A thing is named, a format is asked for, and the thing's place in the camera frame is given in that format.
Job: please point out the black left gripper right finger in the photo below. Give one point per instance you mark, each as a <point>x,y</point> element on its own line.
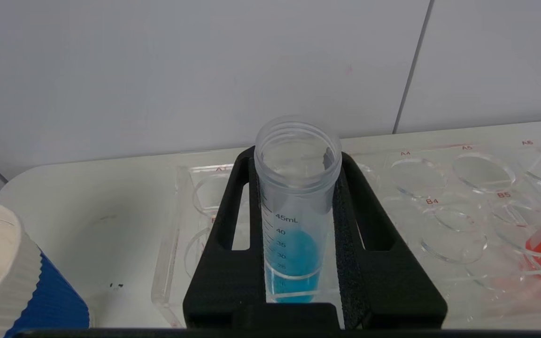
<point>392,286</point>

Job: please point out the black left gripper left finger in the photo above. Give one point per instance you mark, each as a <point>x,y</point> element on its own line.
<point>223,281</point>

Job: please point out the test tube with blue pigment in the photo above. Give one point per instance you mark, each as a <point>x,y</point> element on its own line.
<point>294,206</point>

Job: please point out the clear acrylic test tube rack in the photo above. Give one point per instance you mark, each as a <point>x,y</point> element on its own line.
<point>439,234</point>

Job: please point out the white paper cup blue sleeve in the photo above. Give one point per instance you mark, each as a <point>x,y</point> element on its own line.
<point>12,281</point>

